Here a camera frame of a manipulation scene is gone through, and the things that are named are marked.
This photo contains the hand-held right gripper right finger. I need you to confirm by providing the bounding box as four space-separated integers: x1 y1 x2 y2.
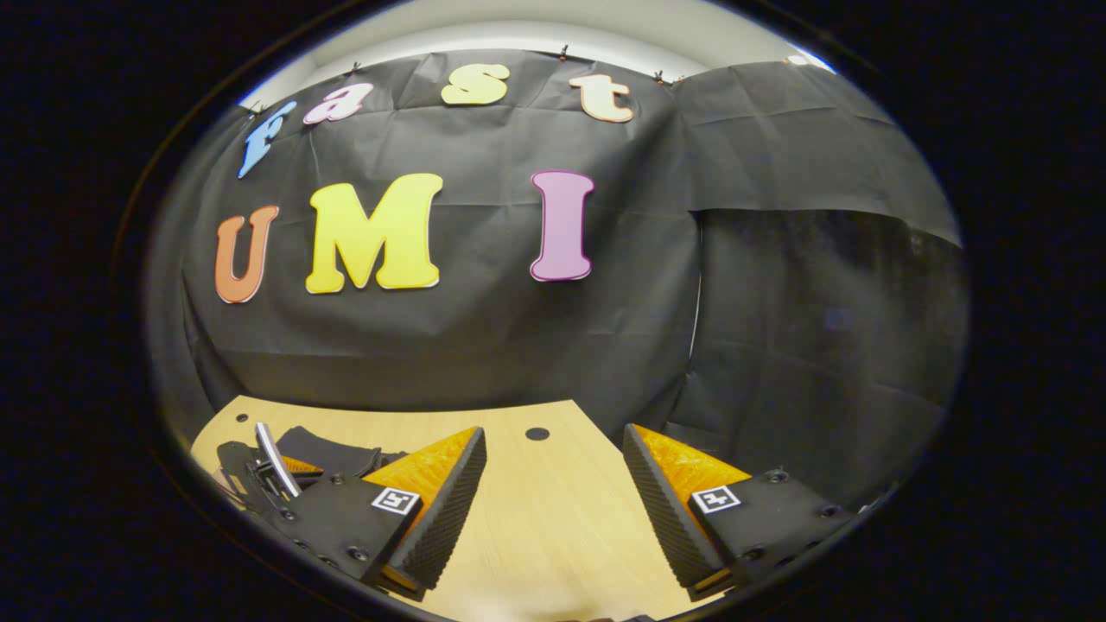
622 422 858 604

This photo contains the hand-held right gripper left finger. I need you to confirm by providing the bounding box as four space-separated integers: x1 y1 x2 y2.
257 425 489 604

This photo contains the black backdrop cloth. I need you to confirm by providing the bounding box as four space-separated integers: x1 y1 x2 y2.
147 48 969 511

